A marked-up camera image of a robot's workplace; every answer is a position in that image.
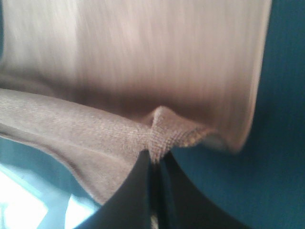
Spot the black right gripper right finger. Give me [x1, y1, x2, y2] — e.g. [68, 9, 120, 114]
[158, 152, 249, 229]

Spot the brown towel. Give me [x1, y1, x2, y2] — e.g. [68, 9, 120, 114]
[0, 0, 272, 204]

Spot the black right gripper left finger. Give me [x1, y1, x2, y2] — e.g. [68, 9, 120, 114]
[76, 150, 151, 229]

